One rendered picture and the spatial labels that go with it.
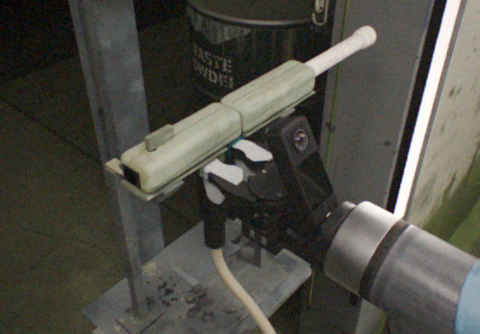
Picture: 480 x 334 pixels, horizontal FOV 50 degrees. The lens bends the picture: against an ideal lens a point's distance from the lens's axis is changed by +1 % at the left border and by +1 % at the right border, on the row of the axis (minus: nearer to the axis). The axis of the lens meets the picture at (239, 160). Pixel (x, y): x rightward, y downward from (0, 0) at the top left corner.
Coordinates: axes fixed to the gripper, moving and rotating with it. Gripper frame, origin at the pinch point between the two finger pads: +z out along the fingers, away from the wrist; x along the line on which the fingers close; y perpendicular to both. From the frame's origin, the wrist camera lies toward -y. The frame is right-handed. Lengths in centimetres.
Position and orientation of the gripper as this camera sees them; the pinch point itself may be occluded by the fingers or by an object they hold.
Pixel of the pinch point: (207, 146)
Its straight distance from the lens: 64.3
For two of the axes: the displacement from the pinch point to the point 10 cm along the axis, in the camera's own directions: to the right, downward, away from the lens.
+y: 0.0, 7.8, 6.3
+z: -7.6, -4.1, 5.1
